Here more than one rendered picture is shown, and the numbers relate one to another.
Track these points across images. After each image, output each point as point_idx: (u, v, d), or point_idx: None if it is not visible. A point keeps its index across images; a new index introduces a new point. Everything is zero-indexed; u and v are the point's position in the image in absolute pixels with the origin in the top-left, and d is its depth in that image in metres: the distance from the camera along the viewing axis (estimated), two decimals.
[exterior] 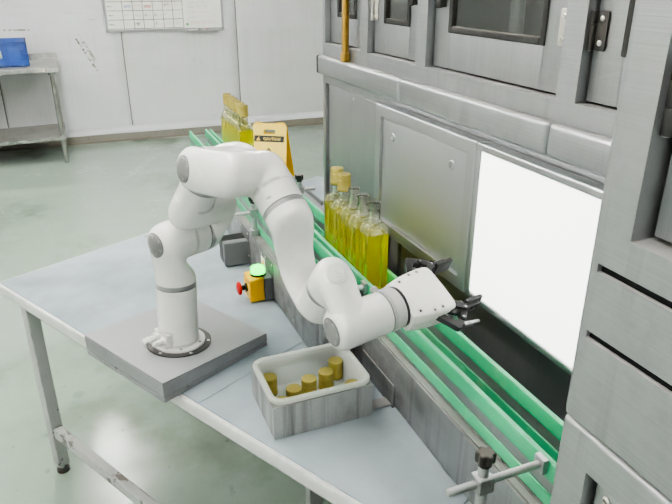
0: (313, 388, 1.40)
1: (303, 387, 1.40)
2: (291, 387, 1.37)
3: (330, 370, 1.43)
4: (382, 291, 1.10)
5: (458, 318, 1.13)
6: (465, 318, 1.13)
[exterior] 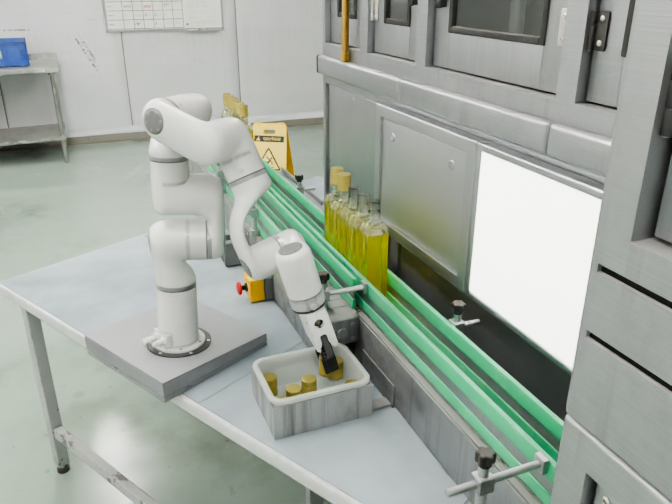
0: (313, 388, 1.40)
1: (303, 387, 1.40)
2: (291, 387, 1.37)
3: None
4: (295, 303, 1.31)
5: None
6: None
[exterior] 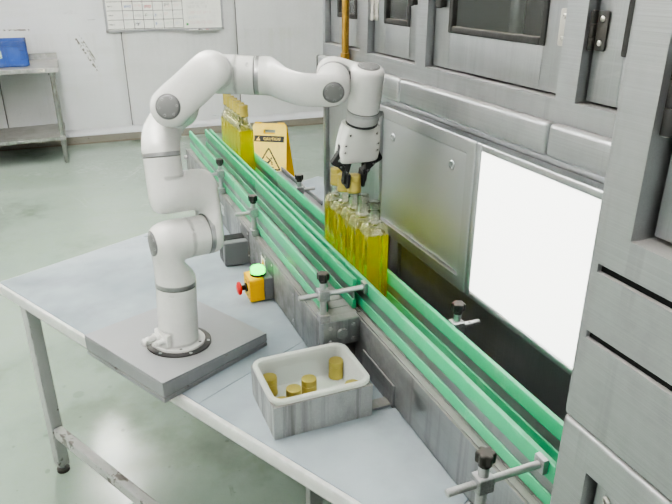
0: (313, 388, 1.40)
1: (303, 387, 1.40)
2: (291, 387, 1.37)
3: (353, 173, 1.59)
4: (377, 116, 1.47)
5: (339, 163, 1.54)
6: (339, 167, 1.54)
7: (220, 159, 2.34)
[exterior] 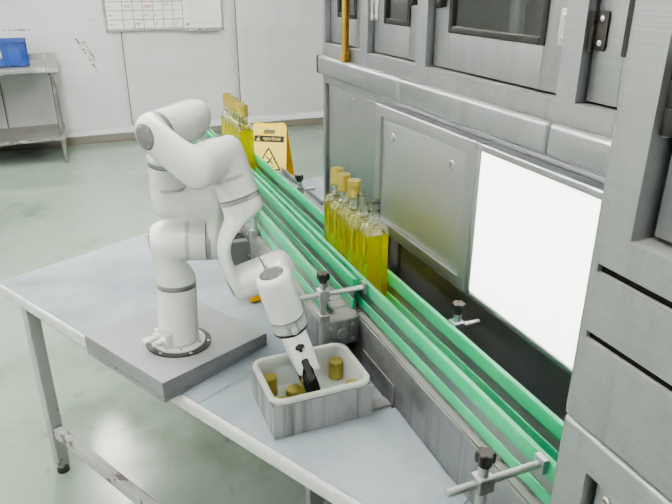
0: None
1: (303, 386, 1.40)
2: (291, 387, 1.37)
3: (353, 178, 1.59)
4: (276, 328, 1.30)
5: None
6: None
7: None
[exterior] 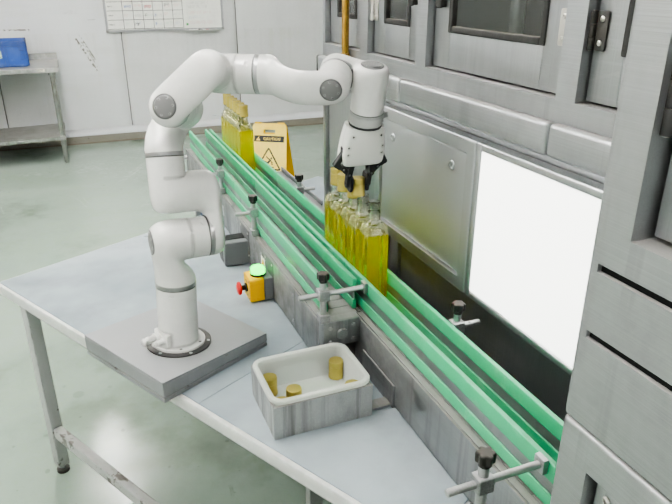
0: (363, 182, 1.54)
1: (363, 185, 1.52)
2: (291, 387, 1.37)
3: None
4: (381, 117, 1.41)
5: (342, 165, 1.48)
6: (341, 170, 1.48)
7: (220, 159, 2.34)
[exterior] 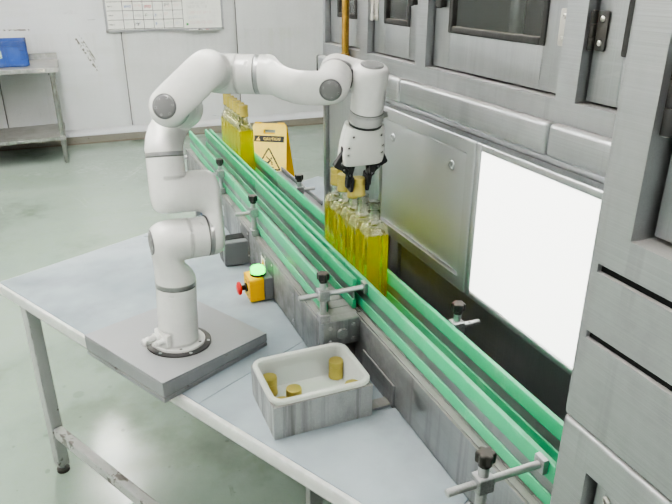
0: (363, 182, 1.54)
1: (363, 184, 1.52)
2: (291, 387, 1.37)
3: None
4: (381, 117, 1.41)
5: (342, 165, 1.48)
6: (342, 170, 1.48)
7: (220, 159, 2.34)
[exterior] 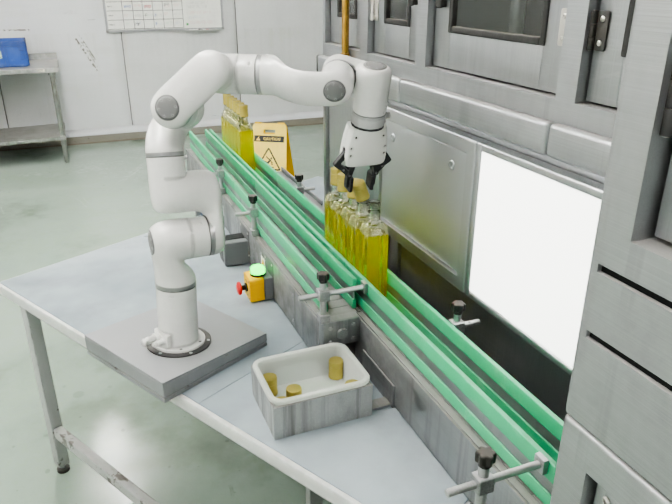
0: (364, 185, 1.54)
1: (365, 188, 1.52)
2: (291, 387, 1.37)
3: (353, 178, 1.59)
4: (383, 118, 1.41)
5: (342, 165, 1.48)
6: (341, 170, 1.48)
7: (220, 159, 2.34)
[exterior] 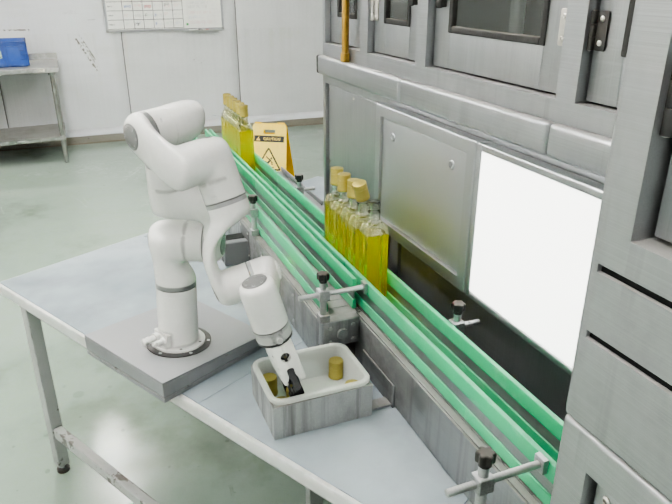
0: (365, 185, 1.54)
1: (366, 189, 1.52)
2: (291, 387, 1.37)
3: (353, 178, 1.59)
4: (260, 337, 1.27)
5: None
6: None
7: None
